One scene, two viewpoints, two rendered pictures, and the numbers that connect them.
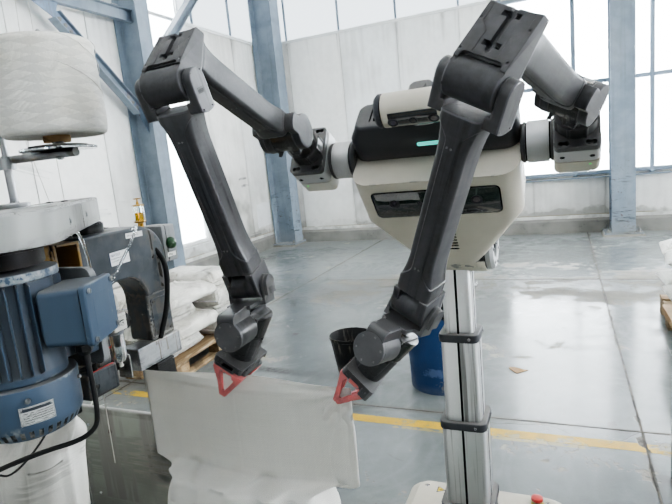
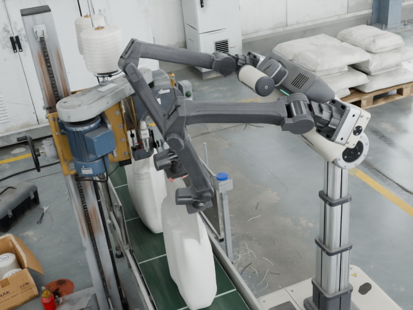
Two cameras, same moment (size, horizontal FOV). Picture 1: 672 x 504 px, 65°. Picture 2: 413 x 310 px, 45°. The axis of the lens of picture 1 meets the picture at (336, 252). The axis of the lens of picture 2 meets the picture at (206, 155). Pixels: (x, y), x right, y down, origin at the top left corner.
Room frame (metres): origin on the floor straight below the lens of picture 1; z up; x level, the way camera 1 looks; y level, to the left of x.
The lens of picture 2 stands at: (-0.15, -1.28, 2.16)
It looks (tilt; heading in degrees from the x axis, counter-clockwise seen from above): 29 degrees down; 48
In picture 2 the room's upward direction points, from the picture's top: 6 degrees counter-clockwise
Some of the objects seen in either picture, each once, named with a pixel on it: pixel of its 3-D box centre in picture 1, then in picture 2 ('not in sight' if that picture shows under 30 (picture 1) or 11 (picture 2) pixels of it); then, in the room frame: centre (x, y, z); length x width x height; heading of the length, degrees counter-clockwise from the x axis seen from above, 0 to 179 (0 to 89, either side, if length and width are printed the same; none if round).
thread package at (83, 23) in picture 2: not in sight; (91, 34); (1.03, 0.69, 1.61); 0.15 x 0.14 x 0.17; 66
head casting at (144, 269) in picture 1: (83, 285); (152, 104); (1.23, 0.60, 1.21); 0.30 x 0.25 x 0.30; 66
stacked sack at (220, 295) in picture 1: (216, 290); (380, 55); (4.50, 1.06, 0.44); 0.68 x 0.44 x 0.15; 156
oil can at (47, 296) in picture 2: not in sight; (47, 297); (0.60, 1.06, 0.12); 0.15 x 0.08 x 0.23; 66
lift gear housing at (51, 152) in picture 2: not in sight; (49, 149); (0.73, 0.76, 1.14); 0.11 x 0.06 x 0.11; 66
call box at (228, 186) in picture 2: not in sight; (222, 182); (1.36, 0.28, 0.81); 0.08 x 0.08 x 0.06; 66
